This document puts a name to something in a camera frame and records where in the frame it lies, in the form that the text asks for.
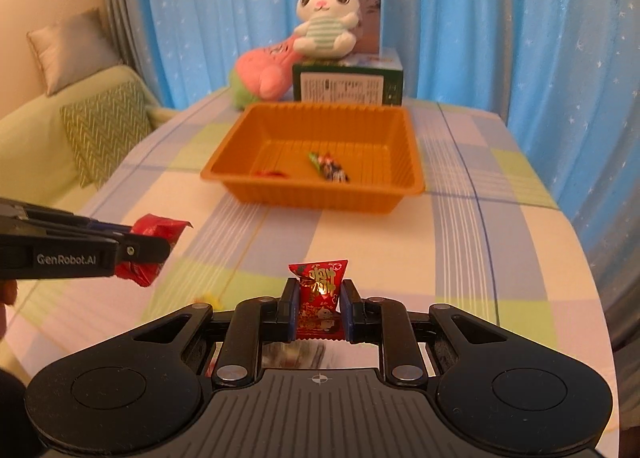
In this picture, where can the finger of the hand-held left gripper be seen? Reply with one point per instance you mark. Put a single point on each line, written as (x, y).
(147, 249)
(107, 226)

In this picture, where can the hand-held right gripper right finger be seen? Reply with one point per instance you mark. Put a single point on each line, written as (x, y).
(348, 315)

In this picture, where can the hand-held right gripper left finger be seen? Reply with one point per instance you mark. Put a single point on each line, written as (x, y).
(293, 315)

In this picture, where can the red crinkled snack packet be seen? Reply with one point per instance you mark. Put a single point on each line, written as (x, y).
(160, 226)

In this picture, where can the red printed snack packet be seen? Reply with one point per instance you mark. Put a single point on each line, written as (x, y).
(320, 288)

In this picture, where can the orange plastic tray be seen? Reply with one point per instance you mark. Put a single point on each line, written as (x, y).
(300, 199)

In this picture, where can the person's left hand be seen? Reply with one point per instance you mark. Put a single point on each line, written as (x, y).
(7, 294)

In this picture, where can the green zigzag cushion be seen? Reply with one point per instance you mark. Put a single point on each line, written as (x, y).
(107, 133)

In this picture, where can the green covered sofa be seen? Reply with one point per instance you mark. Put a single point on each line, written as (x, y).
(30, 138)

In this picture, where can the checked tablecloth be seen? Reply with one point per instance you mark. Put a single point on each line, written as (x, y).
(475, 263)

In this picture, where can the small red candy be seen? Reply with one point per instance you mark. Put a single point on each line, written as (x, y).
(270, 173)

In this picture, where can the dark snack packet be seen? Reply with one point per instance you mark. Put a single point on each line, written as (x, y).
(334, 172)

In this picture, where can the green wrapped candy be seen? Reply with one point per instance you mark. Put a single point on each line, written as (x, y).
(314, 159)

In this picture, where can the person's dark clothing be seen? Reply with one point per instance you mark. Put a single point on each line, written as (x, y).
(15, 418)

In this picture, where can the grey pillow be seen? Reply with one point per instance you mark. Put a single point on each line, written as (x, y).
(75, 48)

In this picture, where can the pink and green plush toy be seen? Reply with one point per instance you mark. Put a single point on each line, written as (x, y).
(265, 70)

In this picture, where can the grey curtain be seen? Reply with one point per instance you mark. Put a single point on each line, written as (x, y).
(127, 13)

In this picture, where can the green cardboard box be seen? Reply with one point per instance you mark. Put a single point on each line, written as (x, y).
(345, 85)

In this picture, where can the white rabbit plush toy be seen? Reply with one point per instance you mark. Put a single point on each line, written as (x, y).
(322, 23)

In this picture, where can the brown printed box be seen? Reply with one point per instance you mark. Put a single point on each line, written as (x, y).
(371, 8)

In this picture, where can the blue star-print curtain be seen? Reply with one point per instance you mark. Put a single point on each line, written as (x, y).
(500, 38)

